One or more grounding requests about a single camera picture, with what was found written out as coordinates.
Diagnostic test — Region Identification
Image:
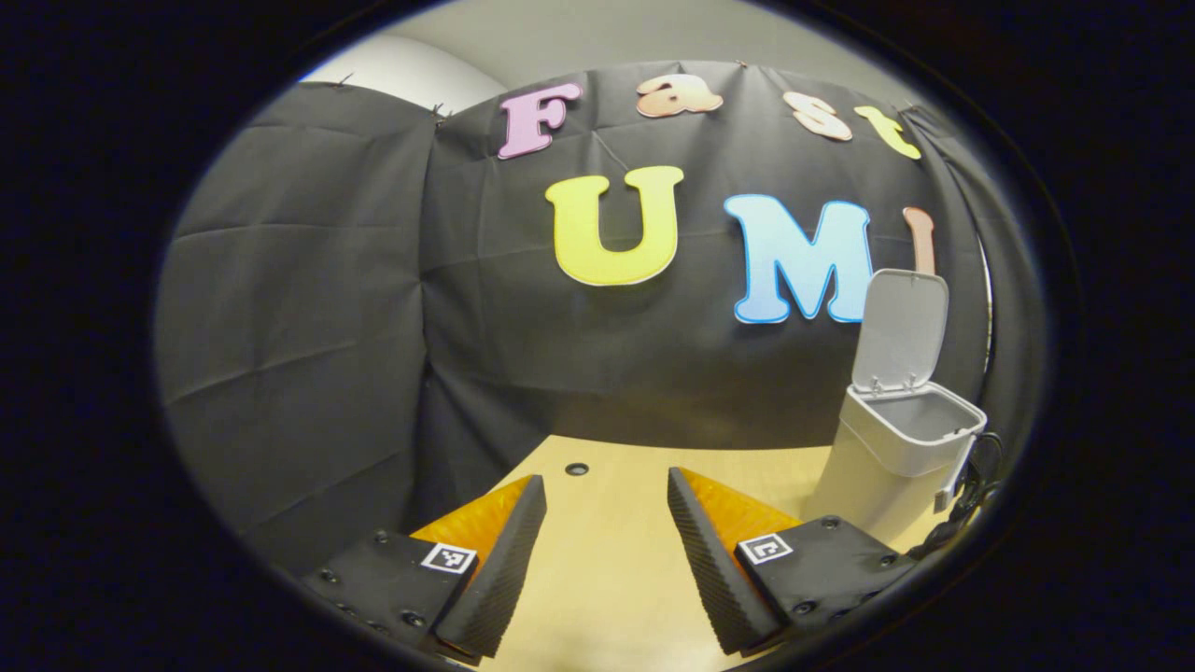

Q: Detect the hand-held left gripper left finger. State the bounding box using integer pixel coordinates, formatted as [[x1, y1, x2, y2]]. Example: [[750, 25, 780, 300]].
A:
[[297, 473, 549, 667]]

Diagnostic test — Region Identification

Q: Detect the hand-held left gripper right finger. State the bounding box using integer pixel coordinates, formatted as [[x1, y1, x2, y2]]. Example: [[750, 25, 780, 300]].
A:
[[666, 465, 922, 657]]

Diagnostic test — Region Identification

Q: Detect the white desktop garbage bin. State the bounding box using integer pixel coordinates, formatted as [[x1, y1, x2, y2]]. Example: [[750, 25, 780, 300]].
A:
[[801, 269, 989, 553]]

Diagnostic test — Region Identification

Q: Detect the light wooden desktop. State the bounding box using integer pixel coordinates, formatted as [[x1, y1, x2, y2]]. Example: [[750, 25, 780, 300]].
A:
[[448, 434, 981, 672]]

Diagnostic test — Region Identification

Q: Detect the black backdrop cloth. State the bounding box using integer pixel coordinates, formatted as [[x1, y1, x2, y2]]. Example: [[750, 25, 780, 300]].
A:
[[154, 61, 1047, 575]]

